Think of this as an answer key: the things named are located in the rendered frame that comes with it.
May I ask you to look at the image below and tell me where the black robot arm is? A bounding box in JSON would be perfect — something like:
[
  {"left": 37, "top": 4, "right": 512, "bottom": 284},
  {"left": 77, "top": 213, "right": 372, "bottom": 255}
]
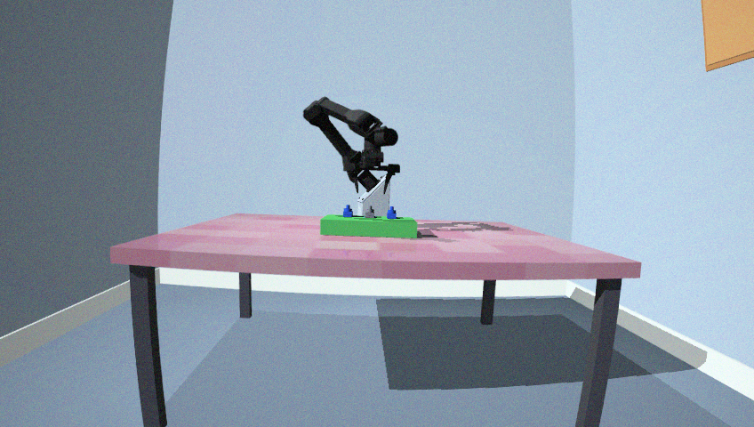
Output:
[{"left": 303, "top": 97, "right": 398, "bottom": 192}]

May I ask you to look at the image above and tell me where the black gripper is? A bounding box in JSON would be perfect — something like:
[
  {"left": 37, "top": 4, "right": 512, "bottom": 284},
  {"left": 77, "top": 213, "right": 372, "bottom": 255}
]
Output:
[{"left": 343, "top": 147, "right": 400, "bottom": 194}]

